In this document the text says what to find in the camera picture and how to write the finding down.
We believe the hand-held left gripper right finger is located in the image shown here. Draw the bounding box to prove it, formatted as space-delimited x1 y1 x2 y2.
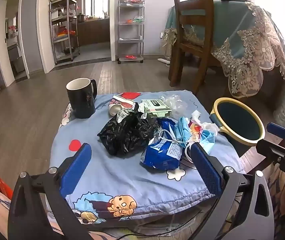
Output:
190 142 275 240

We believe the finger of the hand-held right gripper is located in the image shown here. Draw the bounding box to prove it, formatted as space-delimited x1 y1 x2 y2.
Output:
256 138 285 172
266 122 285 142

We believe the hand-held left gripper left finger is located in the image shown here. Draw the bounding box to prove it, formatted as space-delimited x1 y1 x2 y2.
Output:
7 142 93 240

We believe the blue bin with yellow rim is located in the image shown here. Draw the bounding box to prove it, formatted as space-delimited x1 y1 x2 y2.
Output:
210 97 266 147

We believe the red candy wrapper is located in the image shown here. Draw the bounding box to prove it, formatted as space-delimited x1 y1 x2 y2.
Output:
189 120 203 140

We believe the white tissue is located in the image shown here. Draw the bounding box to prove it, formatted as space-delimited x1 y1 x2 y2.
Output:
191 110 219 135

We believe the blue face mask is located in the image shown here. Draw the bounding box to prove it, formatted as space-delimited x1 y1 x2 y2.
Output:
174 116 217 154

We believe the blue snack packet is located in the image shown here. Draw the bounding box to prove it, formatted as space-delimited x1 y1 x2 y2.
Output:
140 119 185 172

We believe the black plastic bag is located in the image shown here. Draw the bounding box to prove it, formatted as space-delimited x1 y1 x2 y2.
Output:
97 109 162 155

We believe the clear plastic wrapper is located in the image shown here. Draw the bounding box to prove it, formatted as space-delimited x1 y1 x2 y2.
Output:
160 94 192 120

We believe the green medicine box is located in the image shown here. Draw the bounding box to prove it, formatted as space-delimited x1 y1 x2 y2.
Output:
141 99 173 118

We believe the red white snack wrapper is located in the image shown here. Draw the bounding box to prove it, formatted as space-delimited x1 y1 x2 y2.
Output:
108 95 139 117

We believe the blue cartoon printed blanket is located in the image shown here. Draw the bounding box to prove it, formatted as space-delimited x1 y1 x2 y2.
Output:
49 90 245 224

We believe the black mug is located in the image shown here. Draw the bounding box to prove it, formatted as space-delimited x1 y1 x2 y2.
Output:
66 78 98 119

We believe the teal tablecloth with lace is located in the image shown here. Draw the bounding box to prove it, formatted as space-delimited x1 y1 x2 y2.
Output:
163 0 285 99

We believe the dark wooden dining chair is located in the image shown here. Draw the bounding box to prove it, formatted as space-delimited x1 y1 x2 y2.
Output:
169 0 214 94

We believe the wooden kitchen cabinet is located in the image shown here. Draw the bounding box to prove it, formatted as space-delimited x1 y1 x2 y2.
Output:
77 17 111 47

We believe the metal shelf rack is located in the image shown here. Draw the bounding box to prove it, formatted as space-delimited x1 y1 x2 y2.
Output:
49 0 81 65

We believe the white storage cart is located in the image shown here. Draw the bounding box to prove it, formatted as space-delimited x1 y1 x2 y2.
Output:
117 0 145 64

